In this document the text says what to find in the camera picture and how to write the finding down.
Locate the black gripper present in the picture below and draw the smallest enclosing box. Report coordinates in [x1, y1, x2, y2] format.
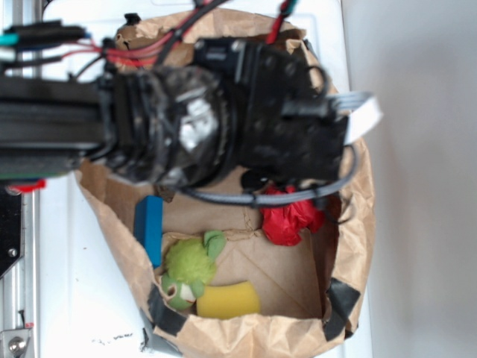
[193, 38, 348, 181]

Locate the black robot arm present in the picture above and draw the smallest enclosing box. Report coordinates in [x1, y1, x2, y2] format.
[1, 38, 349, 188]

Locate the crumpled red plastic wad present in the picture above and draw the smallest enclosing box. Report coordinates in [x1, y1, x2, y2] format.
[260, 200, 325, 246]

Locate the brown paper bag tray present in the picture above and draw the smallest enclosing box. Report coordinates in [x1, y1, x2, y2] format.
[80, 4, 380, 357]

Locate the green plush toy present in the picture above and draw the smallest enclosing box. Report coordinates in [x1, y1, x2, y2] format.
[160, 230, 227, 311]

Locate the blue rectangular block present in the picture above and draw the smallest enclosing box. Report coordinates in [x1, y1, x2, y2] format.
[133, 195, 163, 269]

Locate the yellow curved foam sponge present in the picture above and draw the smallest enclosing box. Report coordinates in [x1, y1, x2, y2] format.
[196, 281, 261, 320]

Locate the red wire bundle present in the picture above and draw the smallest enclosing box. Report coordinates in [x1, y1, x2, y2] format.
[63, 0, 299, 70]

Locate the black metal bracket plate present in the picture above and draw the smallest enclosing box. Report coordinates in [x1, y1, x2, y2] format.
[0, 186, 25, 279]

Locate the aluminium frame rail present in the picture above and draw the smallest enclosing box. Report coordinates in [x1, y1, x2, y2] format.
[0, 0, 44, 358]

